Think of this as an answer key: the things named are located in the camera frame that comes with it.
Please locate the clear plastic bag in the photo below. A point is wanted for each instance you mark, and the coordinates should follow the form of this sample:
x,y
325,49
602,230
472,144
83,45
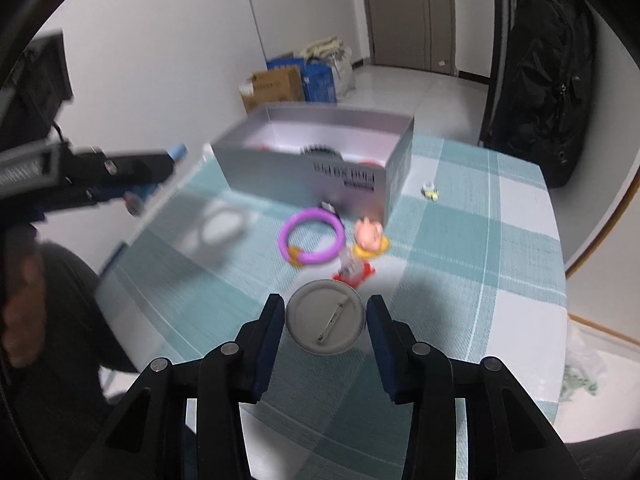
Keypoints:
x,y
585,360

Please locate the small yellow green charm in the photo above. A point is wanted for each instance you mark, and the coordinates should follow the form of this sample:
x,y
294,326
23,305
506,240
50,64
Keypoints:
x,y
430,191

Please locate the person's left hand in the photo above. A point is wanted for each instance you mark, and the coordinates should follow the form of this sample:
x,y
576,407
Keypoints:
x,y
22,320

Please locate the person's right leg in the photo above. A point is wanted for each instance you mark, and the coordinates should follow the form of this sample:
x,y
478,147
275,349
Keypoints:
x,y
610,460

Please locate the white bag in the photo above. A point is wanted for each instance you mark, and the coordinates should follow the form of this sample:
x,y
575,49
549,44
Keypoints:
x,y
345,70

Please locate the beige folded cloth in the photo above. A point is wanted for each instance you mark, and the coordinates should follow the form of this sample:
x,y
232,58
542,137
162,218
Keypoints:
x,y
320,47

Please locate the black coat rack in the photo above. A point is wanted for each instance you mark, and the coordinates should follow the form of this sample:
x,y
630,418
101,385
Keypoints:
x,y
500,35

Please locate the blue carton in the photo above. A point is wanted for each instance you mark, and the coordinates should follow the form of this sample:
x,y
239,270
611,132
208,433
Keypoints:
x,y
285,61
320,82

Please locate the person's left leg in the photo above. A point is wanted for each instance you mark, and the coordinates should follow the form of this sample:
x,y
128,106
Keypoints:
x,y
75,310

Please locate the white round pin badge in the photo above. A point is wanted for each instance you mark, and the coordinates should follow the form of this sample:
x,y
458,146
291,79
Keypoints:
x,y
320,310

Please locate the grey door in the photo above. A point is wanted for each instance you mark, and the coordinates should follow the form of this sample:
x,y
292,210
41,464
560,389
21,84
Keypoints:
x,y
400,10

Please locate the teal checkered tablecloth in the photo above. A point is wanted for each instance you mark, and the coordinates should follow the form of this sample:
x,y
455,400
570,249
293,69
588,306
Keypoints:
x,y
450,260

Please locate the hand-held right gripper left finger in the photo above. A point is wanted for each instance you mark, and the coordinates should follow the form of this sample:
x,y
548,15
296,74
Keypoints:
x,y
272,340

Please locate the brown cardboard box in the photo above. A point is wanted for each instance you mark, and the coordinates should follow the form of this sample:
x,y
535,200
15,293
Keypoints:
x,y
275,87

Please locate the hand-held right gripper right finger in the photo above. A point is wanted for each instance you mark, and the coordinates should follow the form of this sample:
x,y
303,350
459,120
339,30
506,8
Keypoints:
x,y
382,345

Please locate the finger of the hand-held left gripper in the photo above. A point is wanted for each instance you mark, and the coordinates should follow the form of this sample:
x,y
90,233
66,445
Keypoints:
x,y
125,167
125,193

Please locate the black backpack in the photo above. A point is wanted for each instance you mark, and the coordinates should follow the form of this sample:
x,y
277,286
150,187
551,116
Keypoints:
x,y
540,85

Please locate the silver cardboard box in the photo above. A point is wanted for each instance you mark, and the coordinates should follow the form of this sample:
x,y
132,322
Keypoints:
x,y
270,175

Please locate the pink pig figurine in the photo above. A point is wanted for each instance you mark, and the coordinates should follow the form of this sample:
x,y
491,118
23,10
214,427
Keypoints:
x,y
369,234

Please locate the person's leg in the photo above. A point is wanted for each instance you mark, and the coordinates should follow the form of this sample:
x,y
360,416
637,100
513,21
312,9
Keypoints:
x,y
75,310
610,460

